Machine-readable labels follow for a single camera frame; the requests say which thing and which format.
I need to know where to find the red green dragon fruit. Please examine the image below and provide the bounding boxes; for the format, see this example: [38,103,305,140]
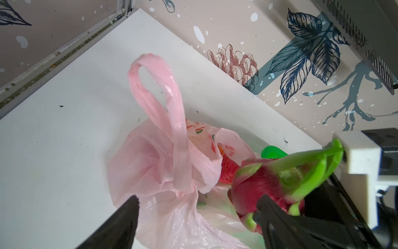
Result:
[228,139,344,233]

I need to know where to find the black hanging wall basket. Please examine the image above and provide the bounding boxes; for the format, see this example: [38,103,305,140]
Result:
[314,0,398,95]

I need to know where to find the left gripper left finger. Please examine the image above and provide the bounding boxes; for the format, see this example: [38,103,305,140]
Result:
[77,195,140,249]

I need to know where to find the green plastic basket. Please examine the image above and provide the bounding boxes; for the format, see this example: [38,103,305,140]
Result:
[261,146,288,159]

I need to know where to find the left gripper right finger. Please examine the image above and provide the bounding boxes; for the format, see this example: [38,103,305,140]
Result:
[254,195,354,249]

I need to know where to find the pink plastic bag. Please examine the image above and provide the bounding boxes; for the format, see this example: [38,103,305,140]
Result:
[107,54,256,249]

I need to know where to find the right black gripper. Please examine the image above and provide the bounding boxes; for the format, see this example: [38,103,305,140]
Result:
[304,175,398,249]

